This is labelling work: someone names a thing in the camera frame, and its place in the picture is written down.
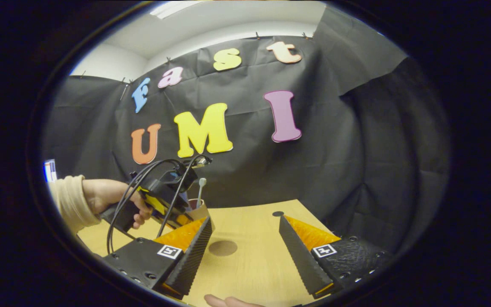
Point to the wooden desktop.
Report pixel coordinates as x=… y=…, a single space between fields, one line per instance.
x=254 y=264

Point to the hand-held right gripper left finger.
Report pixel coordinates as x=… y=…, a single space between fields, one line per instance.
x=192 y=262

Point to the black backdrop cloth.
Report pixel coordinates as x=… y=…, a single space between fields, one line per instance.
x=313 y=170

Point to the brown round coaster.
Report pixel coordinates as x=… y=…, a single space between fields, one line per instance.
x=223 y=248

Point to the beige cup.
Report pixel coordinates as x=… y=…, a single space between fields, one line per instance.
x=200 y=211

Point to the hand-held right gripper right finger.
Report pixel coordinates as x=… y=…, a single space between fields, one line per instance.
x=301 y=260

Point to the blue white sign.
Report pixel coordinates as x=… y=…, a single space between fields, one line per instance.
x=50 y=170

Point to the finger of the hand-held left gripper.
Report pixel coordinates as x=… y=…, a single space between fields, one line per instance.
x=183 y=219

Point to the white toothbrush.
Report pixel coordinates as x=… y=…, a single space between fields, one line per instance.
x=200 y=192

